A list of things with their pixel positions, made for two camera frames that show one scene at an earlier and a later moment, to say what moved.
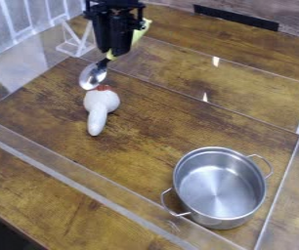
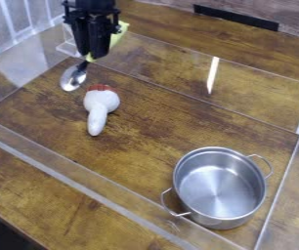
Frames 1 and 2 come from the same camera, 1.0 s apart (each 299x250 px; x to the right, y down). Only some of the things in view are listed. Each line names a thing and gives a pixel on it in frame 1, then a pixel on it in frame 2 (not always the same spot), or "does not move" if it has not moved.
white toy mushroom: x=99 y=104 does not move
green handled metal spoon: x=93 y=74 to x=76 y=74
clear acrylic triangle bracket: x=75 y=45 does not move
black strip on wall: x=263 y=23 does not move
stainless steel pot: x=219 y=187 does not move
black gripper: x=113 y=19 to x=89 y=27
